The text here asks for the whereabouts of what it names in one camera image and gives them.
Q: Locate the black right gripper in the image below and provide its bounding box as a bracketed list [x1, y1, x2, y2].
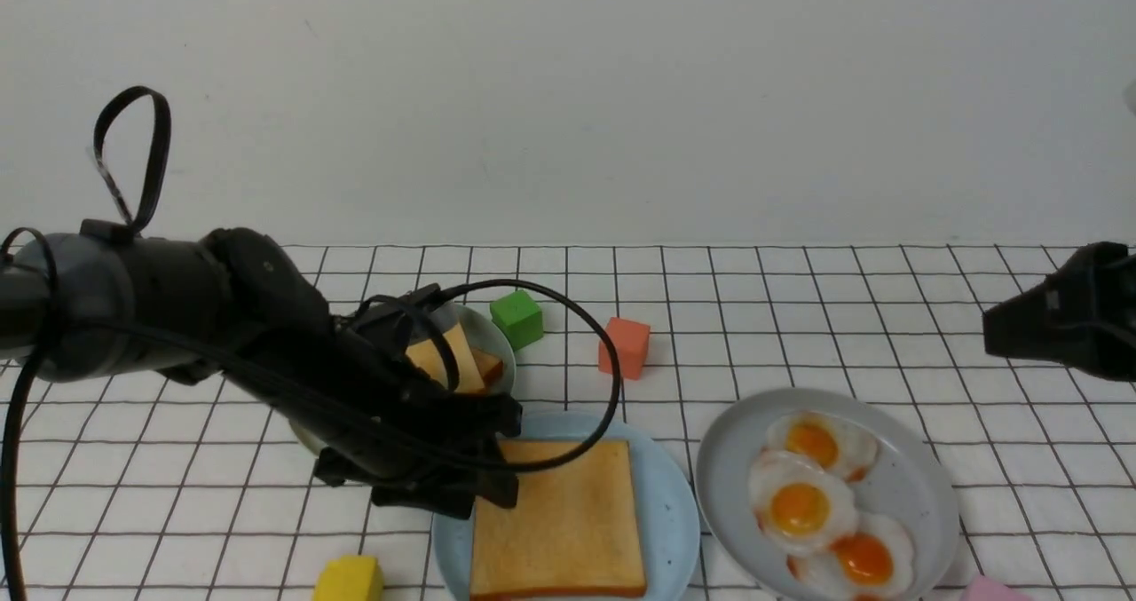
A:
[982, 242, 1135, 382]

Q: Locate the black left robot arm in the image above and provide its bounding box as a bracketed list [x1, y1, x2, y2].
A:
[3, 228, 523, 519]

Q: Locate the checkered white tablecloth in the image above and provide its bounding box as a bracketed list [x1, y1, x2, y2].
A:
[18, 245, 1133, 600]

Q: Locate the green foam cube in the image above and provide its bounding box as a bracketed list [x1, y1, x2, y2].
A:
[490, 289, 545, 351]

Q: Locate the yellow foam cube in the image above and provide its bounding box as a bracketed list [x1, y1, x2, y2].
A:
[310, 554, 385, 601]

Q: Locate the fried egg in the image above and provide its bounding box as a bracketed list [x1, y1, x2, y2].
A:
[765, 411, 880, 481]
[786, 512, 914, 600]
[747, 450, 859, 557]

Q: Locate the black cable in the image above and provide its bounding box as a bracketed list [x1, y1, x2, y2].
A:
[0, 86, 623, 601]

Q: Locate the pale green plate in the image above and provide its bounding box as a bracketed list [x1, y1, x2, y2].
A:
[289, 301, 517, 456]

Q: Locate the grey plate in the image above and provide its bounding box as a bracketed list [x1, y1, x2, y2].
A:
[693, 387, 960, 600]

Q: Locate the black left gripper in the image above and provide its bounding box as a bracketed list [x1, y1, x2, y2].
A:
[222, 304, 523, 519]

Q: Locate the orange foam cube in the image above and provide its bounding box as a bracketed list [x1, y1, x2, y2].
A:
[605, 317, 651, 379]

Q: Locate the light blue plate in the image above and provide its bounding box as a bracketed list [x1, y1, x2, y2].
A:
[431, 421, 701, 600]

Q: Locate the pink foam cube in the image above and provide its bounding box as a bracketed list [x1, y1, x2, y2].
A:
[958, 575, 1033, 601]

